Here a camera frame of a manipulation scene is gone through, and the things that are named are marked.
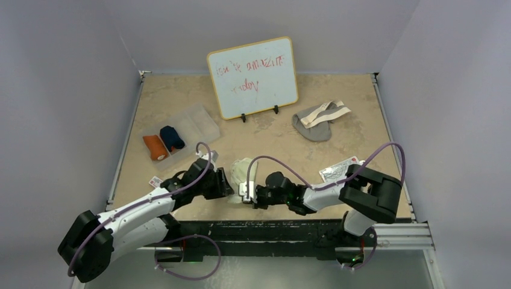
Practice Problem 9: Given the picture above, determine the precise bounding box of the whiteboard with yellow frame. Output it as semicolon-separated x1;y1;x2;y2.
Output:
207;37;299;120

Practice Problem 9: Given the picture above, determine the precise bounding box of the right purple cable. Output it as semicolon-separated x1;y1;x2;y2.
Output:
245;141;407;272

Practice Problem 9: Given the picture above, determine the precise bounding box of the grey underwear with beige band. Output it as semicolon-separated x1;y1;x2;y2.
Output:
291;101;351;142

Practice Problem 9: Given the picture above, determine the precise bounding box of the clear plastic packaging bag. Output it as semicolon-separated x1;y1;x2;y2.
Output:
319;156;365;182

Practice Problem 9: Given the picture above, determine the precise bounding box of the navy rolled underwear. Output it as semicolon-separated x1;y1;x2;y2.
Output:
160;126;186;152

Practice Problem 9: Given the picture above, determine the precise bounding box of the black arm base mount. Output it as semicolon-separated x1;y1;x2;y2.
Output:
140;213;380;264

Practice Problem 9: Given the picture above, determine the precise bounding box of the purple cable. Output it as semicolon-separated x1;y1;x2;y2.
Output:
67;141;222;281
245;141;407;272

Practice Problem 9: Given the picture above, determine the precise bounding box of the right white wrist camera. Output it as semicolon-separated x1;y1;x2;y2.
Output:
238;181;257;204

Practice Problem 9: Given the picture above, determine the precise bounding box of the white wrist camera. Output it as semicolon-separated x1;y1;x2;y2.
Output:
238;181;257;204
196;150;219;163

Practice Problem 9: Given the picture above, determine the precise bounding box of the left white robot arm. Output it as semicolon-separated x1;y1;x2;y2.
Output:
57;158;234;283

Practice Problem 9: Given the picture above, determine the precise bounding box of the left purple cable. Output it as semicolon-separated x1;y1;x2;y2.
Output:
67;141;222;281

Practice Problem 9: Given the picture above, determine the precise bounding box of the pale yellow underwear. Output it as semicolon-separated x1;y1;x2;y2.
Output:
228;158;258;204

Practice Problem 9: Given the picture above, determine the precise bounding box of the small red white tag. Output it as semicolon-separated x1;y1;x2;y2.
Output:
148;176;163;188

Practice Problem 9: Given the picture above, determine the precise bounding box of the aluminium frame rail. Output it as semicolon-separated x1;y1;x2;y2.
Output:
71;199;444;289

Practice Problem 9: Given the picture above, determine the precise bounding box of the orange rolled underwear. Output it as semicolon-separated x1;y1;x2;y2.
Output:
142;135;169;161

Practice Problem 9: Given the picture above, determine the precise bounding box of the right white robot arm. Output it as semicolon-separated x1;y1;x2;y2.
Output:
241;164;403;245

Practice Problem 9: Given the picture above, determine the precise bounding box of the clear plastic divided tray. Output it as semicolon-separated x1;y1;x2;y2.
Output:
139;104;221;171

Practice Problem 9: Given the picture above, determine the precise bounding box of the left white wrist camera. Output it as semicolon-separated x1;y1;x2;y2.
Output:
196;150;219;163

